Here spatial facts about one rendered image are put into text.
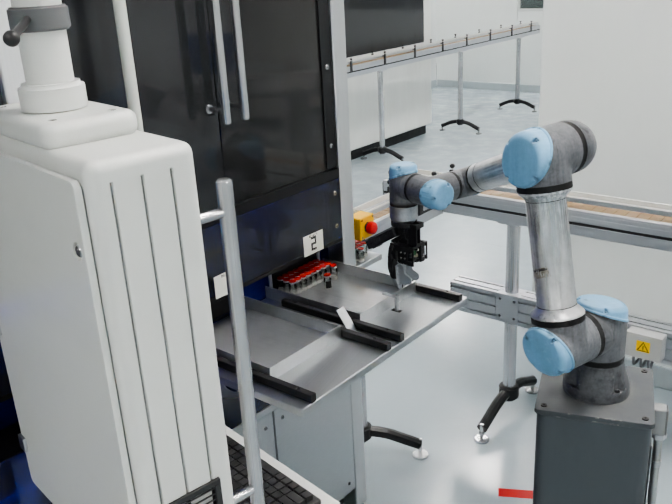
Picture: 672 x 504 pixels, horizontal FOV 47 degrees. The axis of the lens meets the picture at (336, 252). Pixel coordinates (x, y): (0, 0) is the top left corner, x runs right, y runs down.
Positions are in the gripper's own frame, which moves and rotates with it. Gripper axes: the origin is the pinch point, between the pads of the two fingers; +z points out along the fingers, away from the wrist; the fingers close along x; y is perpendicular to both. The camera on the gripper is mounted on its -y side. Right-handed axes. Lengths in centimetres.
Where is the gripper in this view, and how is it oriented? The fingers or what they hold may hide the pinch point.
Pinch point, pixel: (399, 286)
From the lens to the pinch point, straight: 217.3
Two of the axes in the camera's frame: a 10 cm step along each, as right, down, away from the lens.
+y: 7.8, 1.8, -6.0
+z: 0.5, 9.3, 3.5
